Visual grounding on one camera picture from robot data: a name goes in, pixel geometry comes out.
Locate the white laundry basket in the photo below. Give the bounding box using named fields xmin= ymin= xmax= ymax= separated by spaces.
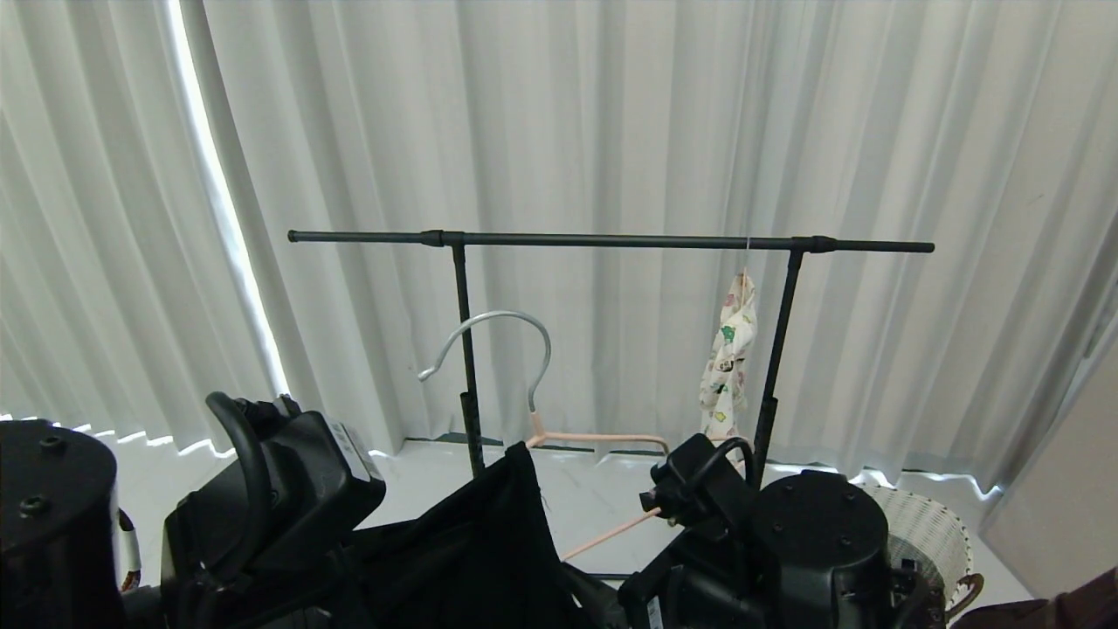
xmin=860 ymin=485 xmax=985 ymax=626

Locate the cream printed garment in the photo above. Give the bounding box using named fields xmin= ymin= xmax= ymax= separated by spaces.
xmin=699 ymin=271 xmax=759 ymax=441

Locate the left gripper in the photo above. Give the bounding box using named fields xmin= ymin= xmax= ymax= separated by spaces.
xmin=188 ymin=533 xmax=368 ymax=629

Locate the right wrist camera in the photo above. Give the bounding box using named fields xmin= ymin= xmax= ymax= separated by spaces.
xmin=639 ymin=434 xmax=759 ymax=530

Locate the white curtain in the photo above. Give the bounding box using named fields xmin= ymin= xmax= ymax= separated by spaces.
xmin=0 ymin=0 xmax=1118 ymax=494

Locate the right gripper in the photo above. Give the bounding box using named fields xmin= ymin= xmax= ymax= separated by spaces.
xmin=622 ymin=568 xmax=708 ymax=629

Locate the dark brown wooden chair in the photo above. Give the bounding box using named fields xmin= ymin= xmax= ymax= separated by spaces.
xmin=954 ymin=566 xmax=1118 ymax=629

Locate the black garment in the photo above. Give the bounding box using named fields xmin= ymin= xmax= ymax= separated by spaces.
xmin=345 ymin=441 xmax=599 ymax=629

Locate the black clothes rack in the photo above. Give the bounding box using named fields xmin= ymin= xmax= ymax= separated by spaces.
xmin=288 ymin=229 xmax=935 ymax=490

